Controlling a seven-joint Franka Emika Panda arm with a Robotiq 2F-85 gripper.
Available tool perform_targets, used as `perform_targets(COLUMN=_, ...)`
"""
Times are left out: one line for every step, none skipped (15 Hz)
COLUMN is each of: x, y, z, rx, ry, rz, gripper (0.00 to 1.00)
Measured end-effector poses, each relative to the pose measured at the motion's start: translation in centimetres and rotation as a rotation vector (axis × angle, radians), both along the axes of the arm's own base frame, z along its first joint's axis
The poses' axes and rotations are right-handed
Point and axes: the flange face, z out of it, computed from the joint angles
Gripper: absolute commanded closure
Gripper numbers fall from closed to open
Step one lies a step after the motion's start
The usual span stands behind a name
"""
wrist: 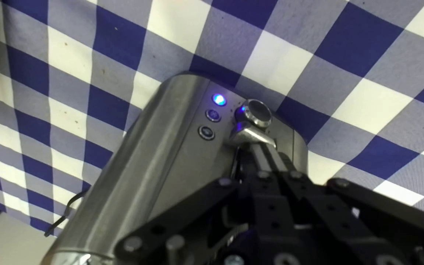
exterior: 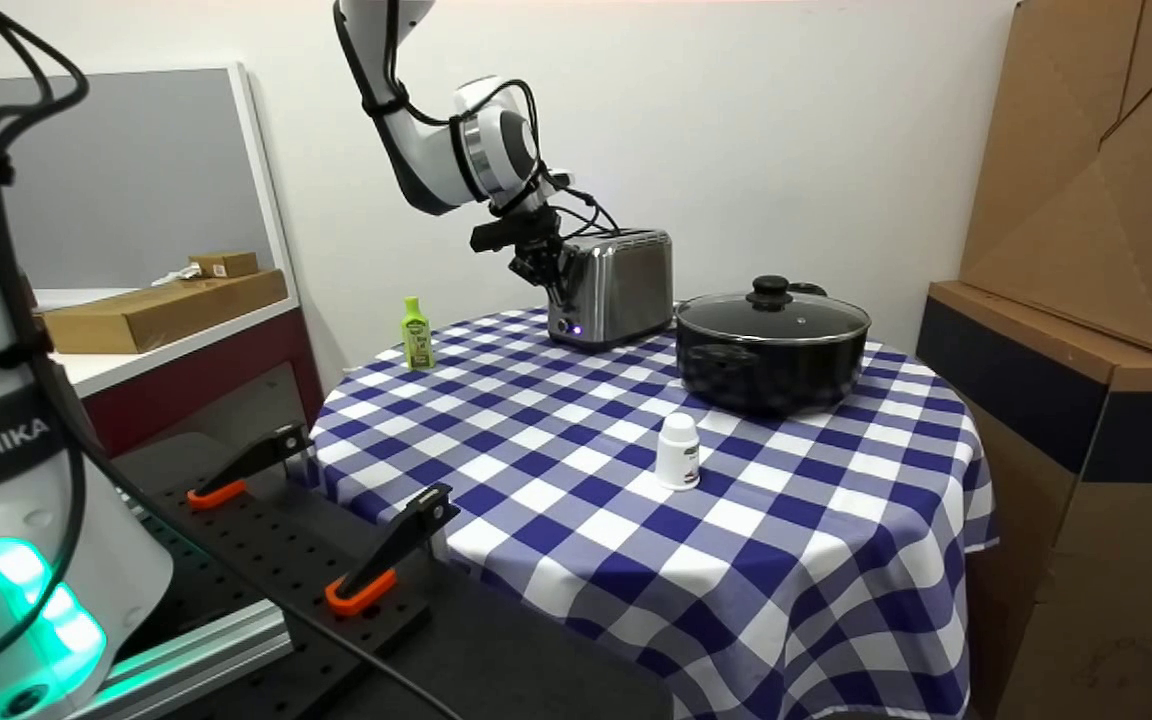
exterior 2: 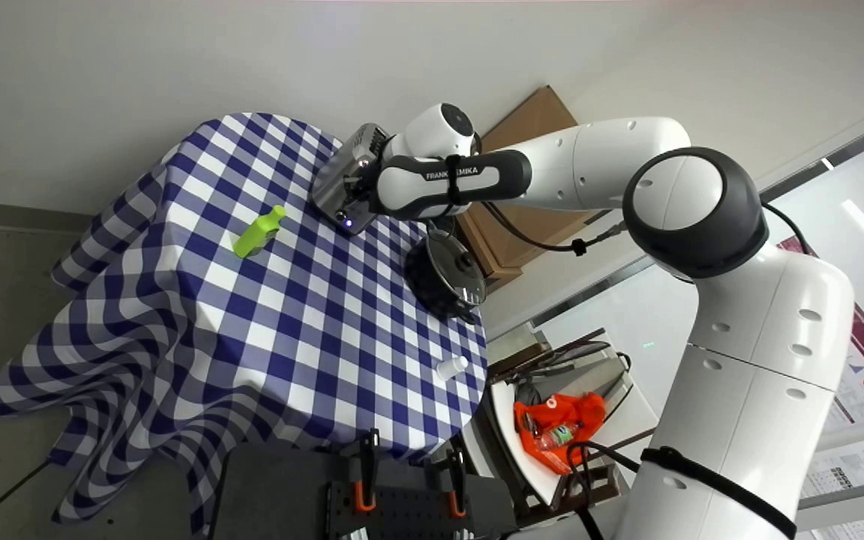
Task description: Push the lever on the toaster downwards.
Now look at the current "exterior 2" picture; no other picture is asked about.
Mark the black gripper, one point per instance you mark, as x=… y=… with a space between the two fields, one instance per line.
x=451 y=183

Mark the chrome two-slot toaster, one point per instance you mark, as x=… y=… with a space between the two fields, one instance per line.
x=337 y=176

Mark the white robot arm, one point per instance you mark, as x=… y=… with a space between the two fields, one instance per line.
x=752 y=348

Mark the green plastic bottle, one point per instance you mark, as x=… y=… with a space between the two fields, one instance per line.
x=257 y=233

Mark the pot with glass lid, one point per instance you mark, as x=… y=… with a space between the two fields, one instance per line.
x=453 y=269

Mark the brown cardboard box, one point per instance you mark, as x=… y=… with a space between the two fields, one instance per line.
x=539 y=120

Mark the blue white checkered tablecloth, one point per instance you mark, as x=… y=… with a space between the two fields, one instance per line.
x=252 y=330

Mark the white plastic bottle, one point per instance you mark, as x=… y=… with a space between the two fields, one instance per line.
x=451 y=369

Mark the orange bag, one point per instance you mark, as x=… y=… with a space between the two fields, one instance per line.
x=553 y=425

